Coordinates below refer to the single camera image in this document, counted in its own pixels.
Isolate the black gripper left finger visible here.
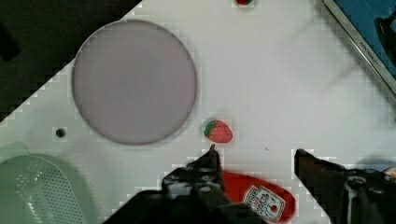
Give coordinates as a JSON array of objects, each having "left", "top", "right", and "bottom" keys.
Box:
[{"left": 162, "top": 144, "right": 224, "bottom": 199}]

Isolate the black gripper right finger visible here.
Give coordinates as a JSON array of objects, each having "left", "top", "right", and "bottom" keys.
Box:
[{"left": 294, "top": 149, "right": 396, "bottom": 224}]

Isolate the silver toaster oven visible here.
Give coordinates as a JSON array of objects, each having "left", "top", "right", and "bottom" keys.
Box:
[{"left": 321, "top": 0, "right": 396, "bottom": 94}]

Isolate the red toy strawberry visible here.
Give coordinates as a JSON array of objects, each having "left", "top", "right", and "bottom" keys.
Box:
[{"left": 204, "top": 119, "right": 233, "bottom": 144}]

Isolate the red ketchup bottle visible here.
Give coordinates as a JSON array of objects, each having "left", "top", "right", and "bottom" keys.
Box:
[{"left": 222, "top": 171, "right": 296, "bottom": 223}]

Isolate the round lilac plate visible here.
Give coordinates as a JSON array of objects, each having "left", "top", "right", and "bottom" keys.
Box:
[{"left": 71, "top": 20, "right": 197, "bottom": 145}]

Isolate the green perforated colander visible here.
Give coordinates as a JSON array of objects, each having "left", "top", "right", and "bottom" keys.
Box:
[{"left": 0, "top": 142, "right": 97, "bottom": 224}]

